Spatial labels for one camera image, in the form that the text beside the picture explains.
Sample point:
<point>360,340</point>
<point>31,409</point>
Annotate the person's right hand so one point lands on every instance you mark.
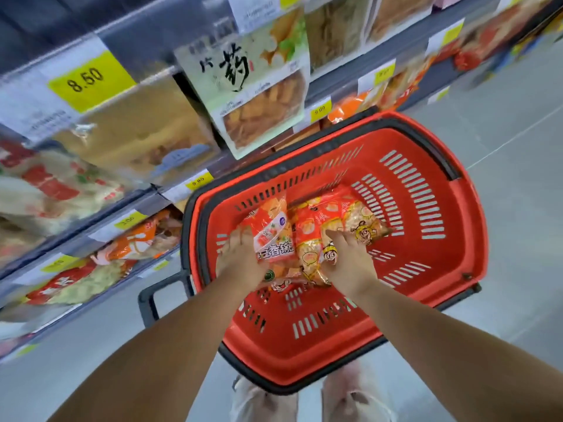
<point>354,270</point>

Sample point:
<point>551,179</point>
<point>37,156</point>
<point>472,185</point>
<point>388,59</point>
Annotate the person's left hand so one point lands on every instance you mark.
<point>242,263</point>

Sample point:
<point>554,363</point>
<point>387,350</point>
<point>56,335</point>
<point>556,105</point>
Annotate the red plastic shopping basket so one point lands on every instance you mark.
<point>418,268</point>

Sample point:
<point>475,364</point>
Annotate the grey store shelving unit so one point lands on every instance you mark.
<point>145,39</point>

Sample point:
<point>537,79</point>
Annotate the person's right forearm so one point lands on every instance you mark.
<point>453,356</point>

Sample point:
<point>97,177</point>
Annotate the person's left forearm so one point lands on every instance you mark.
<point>154,360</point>

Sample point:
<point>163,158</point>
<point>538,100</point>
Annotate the orange white bag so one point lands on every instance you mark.
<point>136,239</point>

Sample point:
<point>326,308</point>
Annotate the beige trousers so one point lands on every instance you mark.
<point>352,399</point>

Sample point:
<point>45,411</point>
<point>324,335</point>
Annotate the pale bag red label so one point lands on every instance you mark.
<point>83,283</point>

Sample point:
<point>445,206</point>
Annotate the tan pastry pack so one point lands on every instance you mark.
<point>140,131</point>

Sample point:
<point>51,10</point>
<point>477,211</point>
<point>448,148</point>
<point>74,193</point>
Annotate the white green pastry pack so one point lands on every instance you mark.
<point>250,96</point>

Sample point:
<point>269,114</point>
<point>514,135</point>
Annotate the pale red noodle bag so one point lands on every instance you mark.
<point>17,243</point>
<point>57,188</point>

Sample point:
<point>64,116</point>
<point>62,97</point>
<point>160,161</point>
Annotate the white ink drawing bag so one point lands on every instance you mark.
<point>35,320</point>

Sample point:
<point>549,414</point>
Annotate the clear window pastry pack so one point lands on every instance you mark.
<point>336,30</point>
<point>398,13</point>

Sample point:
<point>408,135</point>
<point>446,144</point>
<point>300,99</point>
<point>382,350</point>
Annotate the row of red orange bags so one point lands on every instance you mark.
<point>484,39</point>

